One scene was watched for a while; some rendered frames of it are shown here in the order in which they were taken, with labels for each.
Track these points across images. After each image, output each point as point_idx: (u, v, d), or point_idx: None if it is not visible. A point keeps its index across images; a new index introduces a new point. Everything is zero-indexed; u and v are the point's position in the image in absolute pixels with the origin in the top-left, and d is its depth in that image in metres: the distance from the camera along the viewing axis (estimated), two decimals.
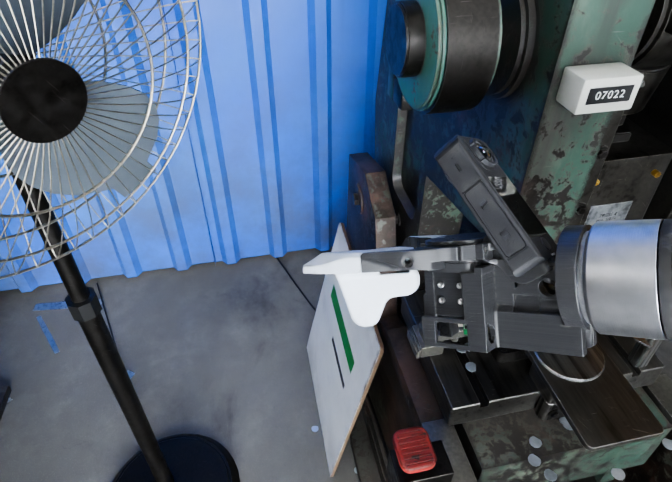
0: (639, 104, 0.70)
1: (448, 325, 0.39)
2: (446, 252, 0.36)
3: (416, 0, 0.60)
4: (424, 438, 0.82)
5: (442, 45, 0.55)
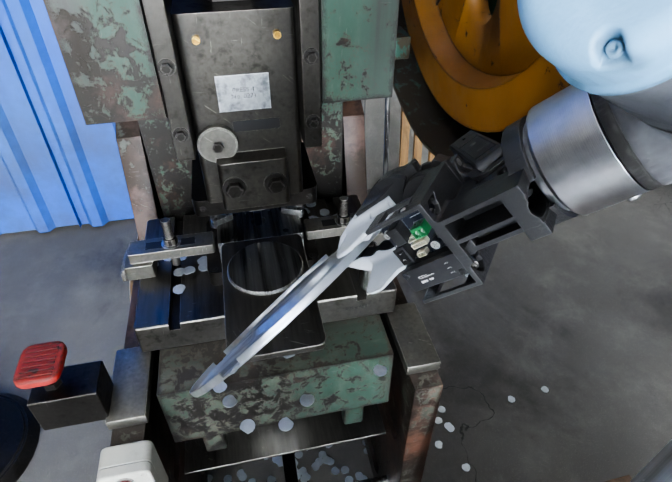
0: None
1: (398, 221, 0.35)
2: (406, 165, 0.39)
3: None
4: (55, 352, 0.72)
5: None
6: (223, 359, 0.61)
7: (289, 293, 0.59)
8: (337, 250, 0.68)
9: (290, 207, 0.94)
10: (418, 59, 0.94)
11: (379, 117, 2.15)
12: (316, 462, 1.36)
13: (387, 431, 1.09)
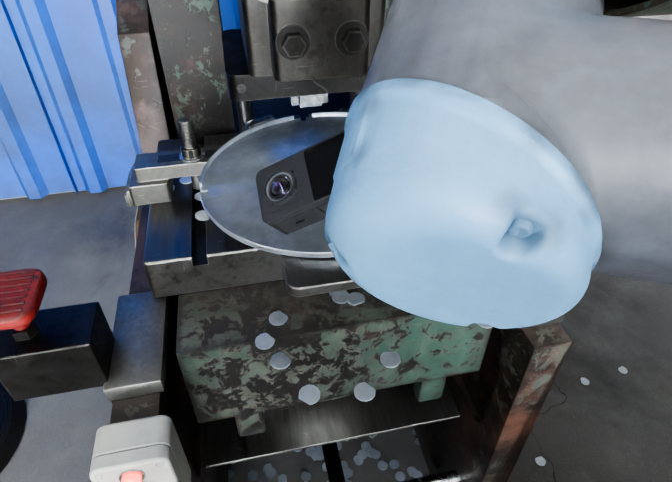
0: None
1: None
2: None
3: None
4: (29, 282, 0.48)
5: None
6: (208, 194, 0.57)
7: None
8: (310, 120, 0.69)
9: None
10: None
11: None
12: (359, 455, 1.13)
13: (463, 414, 0.86)
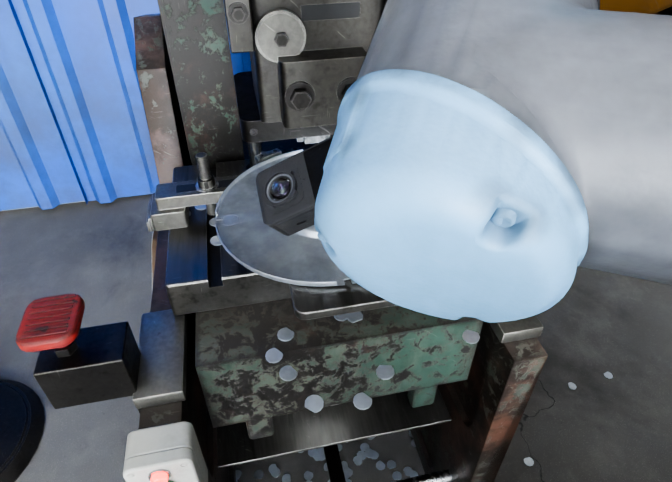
0: None
1: None
2: None
3: None
4: (70, 306, 0.56)
5: None
6: (350, 278, 0.56)
7: None
8: (224, 216, 0.65)
9: None
10: (657, 5, 0.51)
11: None
12: (359, 456, 1.20)
13: (454, 418, 0.93)
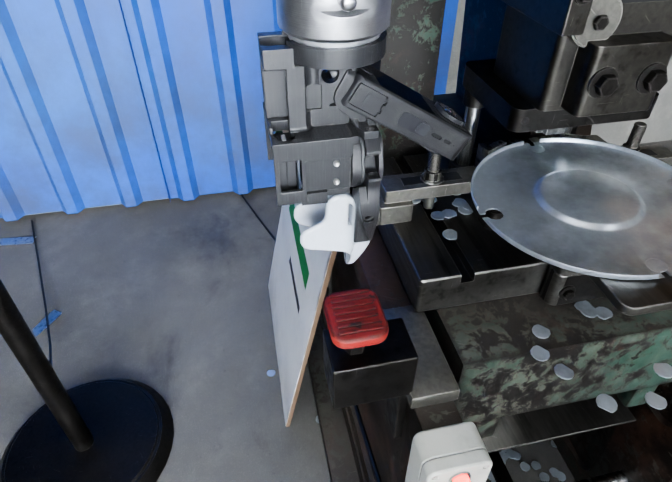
0: None
1: None
2: None
3: None
4: (371, 301, 0.53)
5: None
6: None
7: (615, 203, 0.62)
8: (654, 271, 0.54)
9: (572, 135, 0.75)
10: None
11: None
12: (501, 457, 1.18)
13: (641, 418, 0.90)
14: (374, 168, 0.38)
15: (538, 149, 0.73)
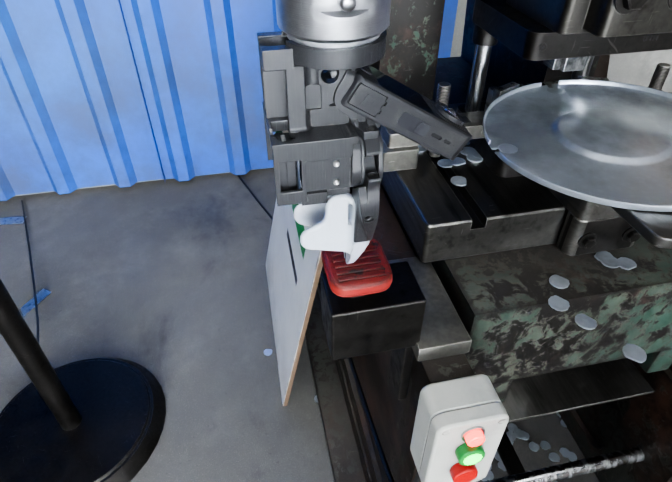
0: None
1: None
2: None
3: None
4: (373, 248, 0.49)
5: None
6: (549, 88, 0.69)
7: (622, 120, 0.60)
8: None
9: (590, 77, 0.70)
10: None
11: None
12: (509, 437, 1.12)
13: (660, 389, 0.85)
14: (374, 168, 0.38)
15: (509, 147, 0.57)
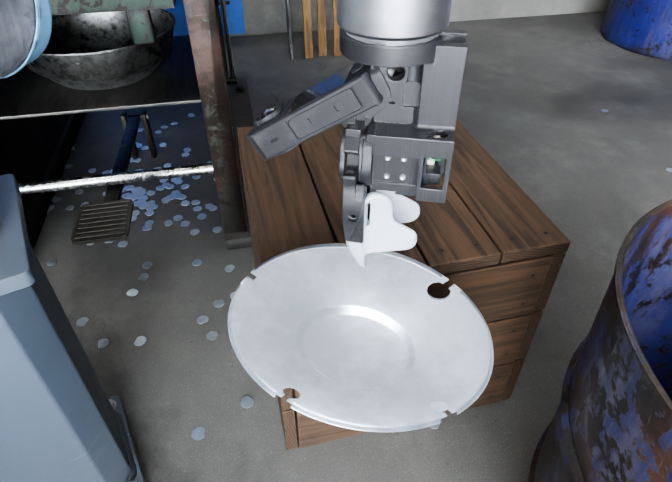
0: None
1: (428, 175, 0.38)
2: (347, 185, 0.38)
3: None
4: None
5: None
6: None
7: (326, 348, 0.55)
8: (261, 276, 0.52)
9: None
10: None
11: None
12: (167, 197, 1.29)
13: None
14: None
15: (436, 406, 0.58)
